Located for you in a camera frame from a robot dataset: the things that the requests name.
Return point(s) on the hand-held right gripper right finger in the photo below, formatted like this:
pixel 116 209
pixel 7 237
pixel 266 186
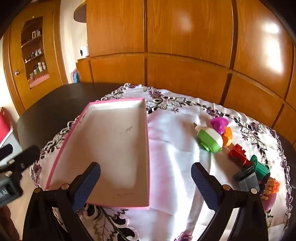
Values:
pixel 204 185

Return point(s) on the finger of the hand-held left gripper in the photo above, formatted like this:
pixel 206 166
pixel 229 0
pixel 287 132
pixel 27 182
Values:
pixel 5 151
pixel 25 157

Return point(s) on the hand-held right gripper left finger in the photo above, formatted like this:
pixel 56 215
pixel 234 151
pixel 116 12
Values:
pixel 87 185

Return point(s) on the grey plastic toy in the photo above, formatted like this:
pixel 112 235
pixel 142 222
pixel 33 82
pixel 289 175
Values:
pixel 247 179

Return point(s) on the red lipstick tube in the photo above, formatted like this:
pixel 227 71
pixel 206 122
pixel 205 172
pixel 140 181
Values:
pixel 242 162

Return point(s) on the red puzzle piece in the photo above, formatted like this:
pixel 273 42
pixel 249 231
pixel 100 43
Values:
pixel 235 150

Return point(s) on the green and white toy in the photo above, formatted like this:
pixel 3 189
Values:
pixel 208 138

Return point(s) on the pink cardboard box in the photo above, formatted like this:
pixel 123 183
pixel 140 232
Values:
pixel 111 143

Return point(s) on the small orange plastic toy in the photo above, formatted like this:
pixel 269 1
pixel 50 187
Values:
pixel 227 136

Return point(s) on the green plastic toy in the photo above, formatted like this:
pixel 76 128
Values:
pixel 261 168

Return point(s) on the magenta plastic toy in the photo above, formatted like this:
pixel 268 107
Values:
pixel 218 122

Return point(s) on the purple patterned ball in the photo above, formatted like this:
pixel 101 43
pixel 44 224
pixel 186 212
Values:
pixel 269 202

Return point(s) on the orange cube block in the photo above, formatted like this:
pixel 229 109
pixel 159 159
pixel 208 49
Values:
pixel 274 186

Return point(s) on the red cushion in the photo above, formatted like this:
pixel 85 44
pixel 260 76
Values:
pixel 4 129

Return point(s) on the white floral embroidered tablecloth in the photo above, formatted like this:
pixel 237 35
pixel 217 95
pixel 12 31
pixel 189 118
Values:
pixel 175 150

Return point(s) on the pink shelf liner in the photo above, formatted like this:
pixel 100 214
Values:
pixel 39 80

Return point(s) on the group of small bottles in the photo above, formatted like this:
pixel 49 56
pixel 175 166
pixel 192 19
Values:
pixel 39 66

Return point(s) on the wooden display cabinet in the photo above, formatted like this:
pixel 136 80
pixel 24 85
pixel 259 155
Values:
pixel 16 58

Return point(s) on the pink and blue item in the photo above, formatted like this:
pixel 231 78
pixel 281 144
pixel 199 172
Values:
pixel 75 76

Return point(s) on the wooden wardrobe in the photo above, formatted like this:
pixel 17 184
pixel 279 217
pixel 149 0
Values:
pixel 185 34

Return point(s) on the dark round corner shelf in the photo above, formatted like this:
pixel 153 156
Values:
pixel 79 15

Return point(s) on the small white picture frame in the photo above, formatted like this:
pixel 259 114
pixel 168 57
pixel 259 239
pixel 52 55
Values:
pixel 34 34

